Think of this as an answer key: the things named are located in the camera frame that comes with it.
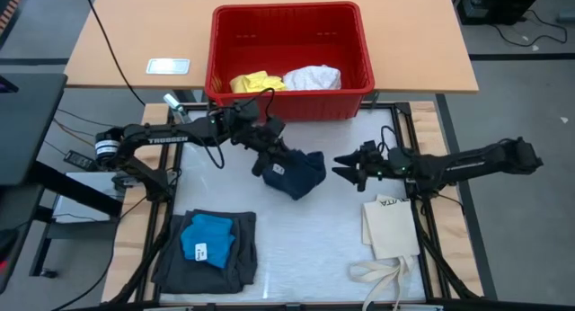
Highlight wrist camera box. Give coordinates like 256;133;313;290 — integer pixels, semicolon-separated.
266;117;287;138
358;139;379;158

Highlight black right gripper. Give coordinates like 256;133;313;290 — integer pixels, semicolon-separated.
332;147;399;192

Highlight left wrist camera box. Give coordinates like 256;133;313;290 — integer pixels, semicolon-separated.
266;117;287;138

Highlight navy garment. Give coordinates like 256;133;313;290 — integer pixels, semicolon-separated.
261;149;328;201

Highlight black floor cable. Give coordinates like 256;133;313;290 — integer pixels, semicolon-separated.
488;8;569;49

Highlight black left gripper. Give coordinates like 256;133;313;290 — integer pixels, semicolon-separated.
244;117;289;178

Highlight cream canvas tote bag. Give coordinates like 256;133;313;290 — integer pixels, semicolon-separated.
348;193;422;311

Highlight blue garment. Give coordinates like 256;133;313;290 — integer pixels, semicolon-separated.
180;213;237;271

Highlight black monitor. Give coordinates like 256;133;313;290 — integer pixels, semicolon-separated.
0;72;68;186

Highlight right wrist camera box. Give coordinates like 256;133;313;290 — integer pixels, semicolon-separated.
358;139;379;158

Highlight yellow garment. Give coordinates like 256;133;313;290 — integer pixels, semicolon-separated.
229;70;288;95

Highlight black metal table frame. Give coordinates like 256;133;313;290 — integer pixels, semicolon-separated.
134;102;455;306

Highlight black computer case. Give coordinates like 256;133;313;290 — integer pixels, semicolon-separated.
454;0;548;26

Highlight long black cable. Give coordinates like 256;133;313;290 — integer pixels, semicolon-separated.
82;0;147;107

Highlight red plastic laundry basket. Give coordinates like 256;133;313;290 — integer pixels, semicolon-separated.
205;0;376;123

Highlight white garment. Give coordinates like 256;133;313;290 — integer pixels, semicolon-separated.
282;64;342;92

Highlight light wooden desk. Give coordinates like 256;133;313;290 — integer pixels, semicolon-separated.
64;0;480;94

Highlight clear spray bottle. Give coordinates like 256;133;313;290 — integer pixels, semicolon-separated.
163;93;195;126

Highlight dark grey trousers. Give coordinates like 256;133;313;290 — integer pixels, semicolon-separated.
151;208;259;296

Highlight black power adapter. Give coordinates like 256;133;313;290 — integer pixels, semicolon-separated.
63;149;98;173

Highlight black metal stand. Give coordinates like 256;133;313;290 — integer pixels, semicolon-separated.
26;160;125;279

